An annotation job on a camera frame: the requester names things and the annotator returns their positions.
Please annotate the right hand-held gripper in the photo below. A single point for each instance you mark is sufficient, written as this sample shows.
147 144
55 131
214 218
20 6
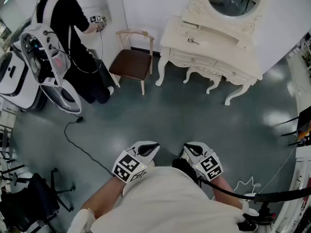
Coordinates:
209 166

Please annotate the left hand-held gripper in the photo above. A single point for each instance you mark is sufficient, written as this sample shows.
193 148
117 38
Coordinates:
127 166

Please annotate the small dark object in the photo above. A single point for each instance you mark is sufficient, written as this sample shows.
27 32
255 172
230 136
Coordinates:
192 40

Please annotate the person's right forearm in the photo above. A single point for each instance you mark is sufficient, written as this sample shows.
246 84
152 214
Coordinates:
226 190

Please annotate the person's left forearm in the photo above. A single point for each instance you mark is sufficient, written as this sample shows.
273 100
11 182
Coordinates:
104 195

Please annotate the white ornate desk drawer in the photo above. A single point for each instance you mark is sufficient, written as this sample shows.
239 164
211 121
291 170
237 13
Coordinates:
233 73
194 58

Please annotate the white ornate dressing table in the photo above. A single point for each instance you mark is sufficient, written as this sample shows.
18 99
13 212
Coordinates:
175 35

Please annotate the oval vanity mirror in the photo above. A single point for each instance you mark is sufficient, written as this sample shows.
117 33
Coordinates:
233 6

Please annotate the person's black trousers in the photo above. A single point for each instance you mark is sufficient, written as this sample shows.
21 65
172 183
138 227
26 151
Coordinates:
181 165

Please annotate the person's white shirt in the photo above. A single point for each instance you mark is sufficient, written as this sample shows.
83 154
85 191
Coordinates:
170 203

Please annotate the white carved stool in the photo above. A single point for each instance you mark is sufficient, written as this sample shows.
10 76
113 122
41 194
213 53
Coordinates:
204 73

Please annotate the wooden chair brown seat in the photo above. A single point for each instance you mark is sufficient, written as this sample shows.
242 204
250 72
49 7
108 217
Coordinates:
128 64

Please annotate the black-legged chair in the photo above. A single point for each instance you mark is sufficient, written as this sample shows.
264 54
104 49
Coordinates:
305 122

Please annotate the black office chair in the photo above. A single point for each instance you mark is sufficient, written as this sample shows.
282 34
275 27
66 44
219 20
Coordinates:
36 198

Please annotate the black metal frame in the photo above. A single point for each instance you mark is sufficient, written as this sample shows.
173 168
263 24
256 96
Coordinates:
5 139

